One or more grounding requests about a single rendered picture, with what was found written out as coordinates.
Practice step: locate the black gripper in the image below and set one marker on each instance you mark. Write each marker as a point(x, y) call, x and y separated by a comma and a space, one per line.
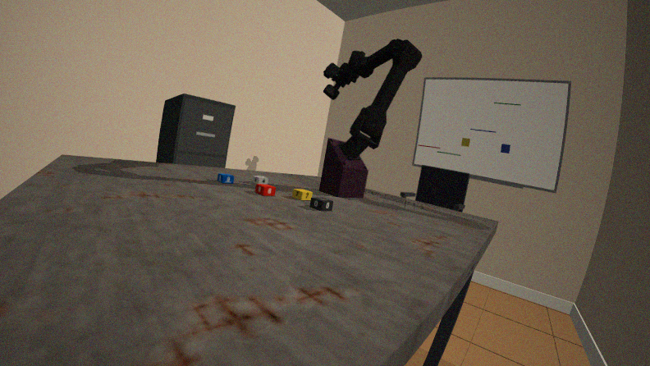
point(332, 91)

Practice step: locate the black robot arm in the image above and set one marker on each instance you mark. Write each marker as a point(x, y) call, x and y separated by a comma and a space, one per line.
point(372, 119)

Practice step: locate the yellow block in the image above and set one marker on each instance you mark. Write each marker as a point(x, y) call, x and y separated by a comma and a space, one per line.
point(302, 194)

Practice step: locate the red block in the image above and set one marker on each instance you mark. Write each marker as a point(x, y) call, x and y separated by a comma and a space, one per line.
point(265, 190)

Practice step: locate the blue block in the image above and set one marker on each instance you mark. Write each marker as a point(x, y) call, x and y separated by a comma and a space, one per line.
point(225, 178)

